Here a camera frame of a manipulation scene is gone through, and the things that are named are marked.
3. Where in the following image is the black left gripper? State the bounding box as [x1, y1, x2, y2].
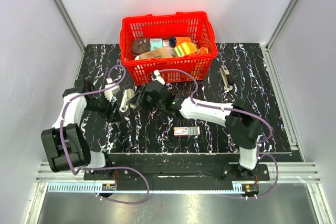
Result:
[85, 91, 123, 123]

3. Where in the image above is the beige stapler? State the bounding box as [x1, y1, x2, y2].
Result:
[119, 89, 135, 113]

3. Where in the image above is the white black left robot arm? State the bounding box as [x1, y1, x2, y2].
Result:
[41, 78, 121, 180]

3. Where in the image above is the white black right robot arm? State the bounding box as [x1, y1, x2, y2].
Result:
[129, 80, 262, 180]

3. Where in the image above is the brown round item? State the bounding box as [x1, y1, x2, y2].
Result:
[131, 37, 151, 56]

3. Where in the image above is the cardboard box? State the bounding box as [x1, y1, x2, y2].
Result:
[135, 47, 173, 60]

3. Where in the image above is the teal small box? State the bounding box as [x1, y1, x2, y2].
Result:
[150, 38, 163, 51]

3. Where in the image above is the staple box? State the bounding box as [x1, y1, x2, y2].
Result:
[174, 126, 200, 136]

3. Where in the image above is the orange cylinder can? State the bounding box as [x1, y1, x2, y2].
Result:
[169, 36, 192, 48]

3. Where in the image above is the yellow green striped box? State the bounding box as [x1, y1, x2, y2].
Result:
[174, 42, 198, 57]

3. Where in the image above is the red plastic basket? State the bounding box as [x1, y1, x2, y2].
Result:
[120, 12, 218, 86]

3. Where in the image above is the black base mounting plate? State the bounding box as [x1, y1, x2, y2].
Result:
[83, 163, 270, 182]

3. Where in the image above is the orange packet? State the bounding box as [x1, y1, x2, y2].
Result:
[195, 47, 208, 55]

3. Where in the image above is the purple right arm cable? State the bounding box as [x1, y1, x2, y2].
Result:
[157, 68, 279, 200]

